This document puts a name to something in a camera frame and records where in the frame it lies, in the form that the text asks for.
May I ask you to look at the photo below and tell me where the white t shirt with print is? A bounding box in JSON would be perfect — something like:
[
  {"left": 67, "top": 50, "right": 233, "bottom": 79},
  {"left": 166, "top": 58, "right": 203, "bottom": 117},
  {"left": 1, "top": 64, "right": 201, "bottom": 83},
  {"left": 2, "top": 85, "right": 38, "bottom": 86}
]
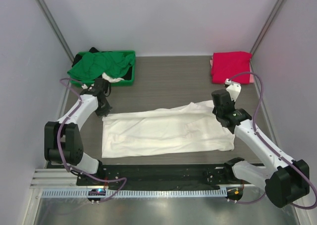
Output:
[{"left": 102, "top": 100, "right": 235, "bottom": 159}]

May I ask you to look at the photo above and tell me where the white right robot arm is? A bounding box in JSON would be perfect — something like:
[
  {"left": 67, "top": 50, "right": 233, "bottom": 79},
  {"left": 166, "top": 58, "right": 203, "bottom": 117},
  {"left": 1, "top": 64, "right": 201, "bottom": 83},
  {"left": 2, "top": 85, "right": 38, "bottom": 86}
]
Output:
[{"left": 211, "top": 89, "right": 312, "bottom": 208}]

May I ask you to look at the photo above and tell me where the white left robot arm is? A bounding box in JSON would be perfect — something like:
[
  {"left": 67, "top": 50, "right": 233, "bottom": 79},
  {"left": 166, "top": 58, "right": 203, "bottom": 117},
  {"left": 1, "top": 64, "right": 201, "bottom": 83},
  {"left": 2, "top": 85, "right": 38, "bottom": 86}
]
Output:
[{"left": 44, "top": 78, "right": 112, "bottom": 185}]

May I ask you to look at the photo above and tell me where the green plastic bin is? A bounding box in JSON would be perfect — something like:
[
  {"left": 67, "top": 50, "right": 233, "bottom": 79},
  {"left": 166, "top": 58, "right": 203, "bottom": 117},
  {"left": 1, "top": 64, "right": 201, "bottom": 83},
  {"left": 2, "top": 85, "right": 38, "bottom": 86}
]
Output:
[{"left": 72, "top": 51, "right": 136, "bottom": 86}]

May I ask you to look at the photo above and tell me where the white t shirt in bin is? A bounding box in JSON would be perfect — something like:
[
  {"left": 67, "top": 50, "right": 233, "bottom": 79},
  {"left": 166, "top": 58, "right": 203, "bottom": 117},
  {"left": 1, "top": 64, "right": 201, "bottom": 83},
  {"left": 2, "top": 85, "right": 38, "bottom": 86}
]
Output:
[{"left": 101, "top": 72, "right": 124, "bottom": 83}]

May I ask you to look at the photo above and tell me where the green t shirt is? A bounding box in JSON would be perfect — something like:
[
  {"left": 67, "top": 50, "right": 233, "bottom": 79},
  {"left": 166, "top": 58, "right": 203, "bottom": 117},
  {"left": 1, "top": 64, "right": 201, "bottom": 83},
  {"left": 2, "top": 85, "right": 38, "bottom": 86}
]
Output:
[{"left": 67, "top": 51, "right": 136, "bottom": 82}]

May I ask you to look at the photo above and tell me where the black t shirt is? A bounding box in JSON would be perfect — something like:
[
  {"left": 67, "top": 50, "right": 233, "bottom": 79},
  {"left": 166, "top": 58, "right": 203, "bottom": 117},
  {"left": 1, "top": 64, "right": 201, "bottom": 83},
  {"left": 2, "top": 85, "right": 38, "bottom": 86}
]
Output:
[{"left": 71, "top": 47, "right": 100, "bottom": 67}]

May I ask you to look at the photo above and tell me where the pink folded t shirt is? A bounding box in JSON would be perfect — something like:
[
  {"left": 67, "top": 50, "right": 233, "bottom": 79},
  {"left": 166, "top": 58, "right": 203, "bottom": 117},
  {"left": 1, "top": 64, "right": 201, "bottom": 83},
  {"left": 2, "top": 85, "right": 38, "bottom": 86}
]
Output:
[{"left": 209, "top": 57, "right": 255, "bottom": 84}]

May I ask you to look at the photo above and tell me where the red folded t shirt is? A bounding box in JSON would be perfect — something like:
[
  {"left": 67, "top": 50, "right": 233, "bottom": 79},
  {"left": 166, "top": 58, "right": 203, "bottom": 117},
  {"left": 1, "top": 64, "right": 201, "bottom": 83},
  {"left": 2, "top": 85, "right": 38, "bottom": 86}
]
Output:
[{"left": 210, "top": 52, "right": 252, "bottom": 84}]

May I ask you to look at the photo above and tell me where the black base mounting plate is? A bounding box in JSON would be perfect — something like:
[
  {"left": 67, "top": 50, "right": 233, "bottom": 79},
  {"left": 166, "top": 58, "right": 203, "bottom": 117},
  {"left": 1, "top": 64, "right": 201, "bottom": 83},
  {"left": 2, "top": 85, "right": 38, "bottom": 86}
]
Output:
[{"left": 75, "top": 163, "right": 253, "bottom": 192}]

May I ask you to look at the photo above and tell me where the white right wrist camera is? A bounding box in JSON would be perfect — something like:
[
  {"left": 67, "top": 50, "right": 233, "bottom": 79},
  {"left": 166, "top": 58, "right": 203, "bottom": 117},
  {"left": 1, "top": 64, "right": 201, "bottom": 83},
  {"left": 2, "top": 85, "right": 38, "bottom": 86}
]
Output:
[{"left": 224, "top": 79, "right": 242, "bottom": 102}]

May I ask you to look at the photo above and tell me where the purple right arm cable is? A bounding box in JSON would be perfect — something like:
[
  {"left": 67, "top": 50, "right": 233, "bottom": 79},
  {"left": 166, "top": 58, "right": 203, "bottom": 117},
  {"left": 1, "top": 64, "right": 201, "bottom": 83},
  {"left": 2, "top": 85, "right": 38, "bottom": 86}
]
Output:
[{"left": 229, "top": 71, "right": 317, "bottom": 208}]

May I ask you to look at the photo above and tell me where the white slotted cable duct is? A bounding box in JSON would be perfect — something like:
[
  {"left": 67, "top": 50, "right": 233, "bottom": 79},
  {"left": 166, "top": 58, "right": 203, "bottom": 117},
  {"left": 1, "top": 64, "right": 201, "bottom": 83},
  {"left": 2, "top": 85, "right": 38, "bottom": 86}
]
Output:
[{"left": 41, "top": 187, "right": 227, "bottom": 199}]

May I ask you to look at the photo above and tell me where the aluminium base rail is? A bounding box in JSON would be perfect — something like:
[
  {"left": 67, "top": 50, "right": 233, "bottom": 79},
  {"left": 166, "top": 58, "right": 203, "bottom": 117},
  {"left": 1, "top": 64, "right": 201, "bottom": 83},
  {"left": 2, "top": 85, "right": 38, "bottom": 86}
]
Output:
[{"left": 30, "top": 169, "right": 77, "bottom": 189}]

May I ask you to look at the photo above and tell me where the left aluminium corner post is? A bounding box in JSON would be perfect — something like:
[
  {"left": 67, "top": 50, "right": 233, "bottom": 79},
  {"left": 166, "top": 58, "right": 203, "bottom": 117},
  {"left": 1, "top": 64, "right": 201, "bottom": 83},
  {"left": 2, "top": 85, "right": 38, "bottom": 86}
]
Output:
[{"left": 35, "top": 0, "right": 74, "bottom": 61}]

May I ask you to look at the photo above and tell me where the aluminium corner post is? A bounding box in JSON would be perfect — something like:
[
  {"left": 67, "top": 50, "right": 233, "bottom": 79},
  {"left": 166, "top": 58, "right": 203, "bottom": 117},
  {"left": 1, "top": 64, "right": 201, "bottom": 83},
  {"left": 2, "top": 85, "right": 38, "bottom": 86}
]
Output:
[
  {"left": 249, "top": 0, "right": 294, "bottom": 56},
  {"left": 35, "top": 0, "right": 74, "bottom": 61}
]

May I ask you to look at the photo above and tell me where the right aluminium corner post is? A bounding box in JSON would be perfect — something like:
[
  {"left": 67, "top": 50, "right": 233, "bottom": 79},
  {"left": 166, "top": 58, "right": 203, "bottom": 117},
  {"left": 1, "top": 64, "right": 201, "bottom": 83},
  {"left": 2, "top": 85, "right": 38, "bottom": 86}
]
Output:
[{"left": 249, "top": 0, "right": 294, "bottom": 56}]

